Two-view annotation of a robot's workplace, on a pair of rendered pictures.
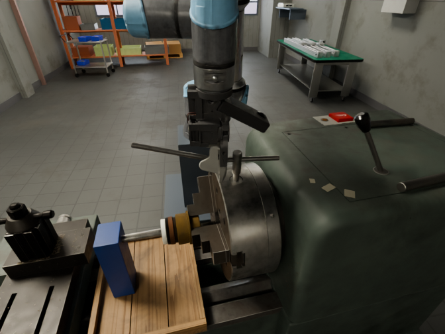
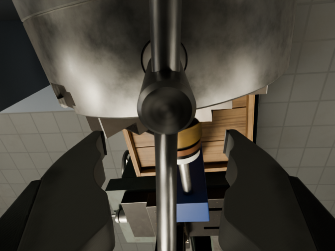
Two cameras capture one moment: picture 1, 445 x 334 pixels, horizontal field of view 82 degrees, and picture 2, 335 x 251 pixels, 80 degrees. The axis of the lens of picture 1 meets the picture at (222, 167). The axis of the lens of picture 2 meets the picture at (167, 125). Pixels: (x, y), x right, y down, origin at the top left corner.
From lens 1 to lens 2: 56 cm
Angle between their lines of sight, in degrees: 59
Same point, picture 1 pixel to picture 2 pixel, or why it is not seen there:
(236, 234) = (286, 58)
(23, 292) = (204, 223)
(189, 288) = not seen: hidden behind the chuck
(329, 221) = not seen: outside the picture
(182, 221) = (185, 138)
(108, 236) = (196, 211)
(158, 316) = (229, 117)
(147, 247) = (144, 135)
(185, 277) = not seen: hidden behind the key
